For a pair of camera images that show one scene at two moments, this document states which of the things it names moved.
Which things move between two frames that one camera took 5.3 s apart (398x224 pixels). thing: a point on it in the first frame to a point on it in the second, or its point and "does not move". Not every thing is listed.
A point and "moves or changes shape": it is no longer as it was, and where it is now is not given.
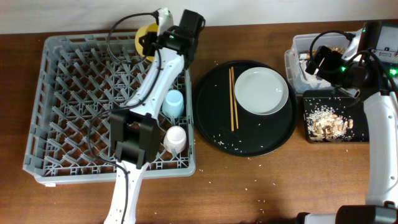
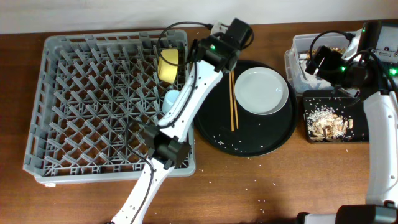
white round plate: x=261 y=91 does not move
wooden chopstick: x=234 y=94 does not move
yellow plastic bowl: x=142 y=32 moves or changes shape
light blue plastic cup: x=173 y=105 does not move
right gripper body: x=333 y=70 does not move
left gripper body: x=152 y=46 to x=194 y=50
